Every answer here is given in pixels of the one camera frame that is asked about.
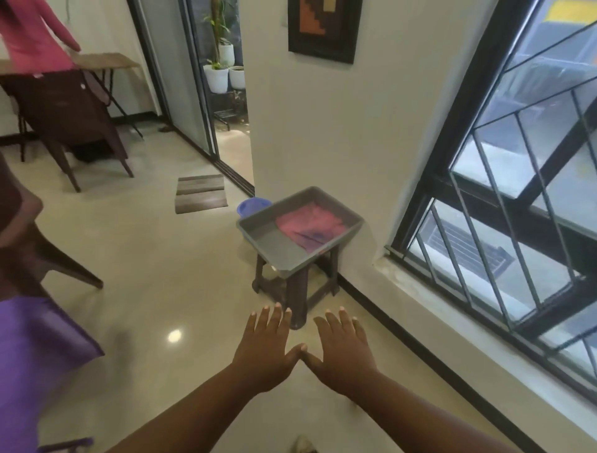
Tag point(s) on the person's left hand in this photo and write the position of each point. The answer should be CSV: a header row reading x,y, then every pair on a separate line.
x,y
263,359

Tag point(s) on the person's right hand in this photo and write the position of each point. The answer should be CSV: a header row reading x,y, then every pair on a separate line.
x,y
340,359

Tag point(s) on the pink cloth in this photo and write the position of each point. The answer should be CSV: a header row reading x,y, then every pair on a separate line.
x,y
308,224

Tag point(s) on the person's left forearm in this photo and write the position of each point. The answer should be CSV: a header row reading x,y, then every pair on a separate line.
x,y
186,415

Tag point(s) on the person's right forearm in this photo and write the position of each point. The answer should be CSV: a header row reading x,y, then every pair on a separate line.
x,y
434,420

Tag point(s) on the dark grey plastic stool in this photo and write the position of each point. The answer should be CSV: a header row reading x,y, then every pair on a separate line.
x,y
298,298

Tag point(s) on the crumpled brown paper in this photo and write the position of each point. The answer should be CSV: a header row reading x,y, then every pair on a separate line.
x,y
303,445

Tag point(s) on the grey plastic tray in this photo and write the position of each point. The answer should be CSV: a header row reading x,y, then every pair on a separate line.
x,y
270,238

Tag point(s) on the blue waste bin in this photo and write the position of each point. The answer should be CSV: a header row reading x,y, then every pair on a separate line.
x,y
249,205

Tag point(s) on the grey striped doormat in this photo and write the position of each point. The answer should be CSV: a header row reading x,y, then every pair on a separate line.
x,y
200,195

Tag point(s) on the purple cloth table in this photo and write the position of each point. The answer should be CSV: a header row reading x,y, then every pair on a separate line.
x,y
32,364

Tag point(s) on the black plant stand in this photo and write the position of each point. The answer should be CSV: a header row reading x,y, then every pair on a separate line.
x,y
228,114

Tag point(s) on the black barred window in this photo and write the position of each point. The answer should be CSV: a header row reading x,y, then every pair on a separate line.
x,y
447,116

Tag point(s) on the white outdoor plant pot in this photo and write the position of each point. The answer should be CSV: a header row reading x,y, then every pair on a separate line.
x,y
226,53
217,79
237,78

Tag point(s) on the wooden folding table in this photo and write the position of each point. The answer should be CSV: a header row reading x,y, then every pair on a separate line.
x,y
107,59

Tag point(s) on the dark picture frame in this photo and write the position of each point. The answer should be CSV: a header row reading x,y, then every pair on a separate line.
x,y
347,28

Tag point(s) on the white wall switch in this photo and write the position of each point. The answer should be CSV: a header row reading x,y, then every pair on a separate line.
x,y
283,9

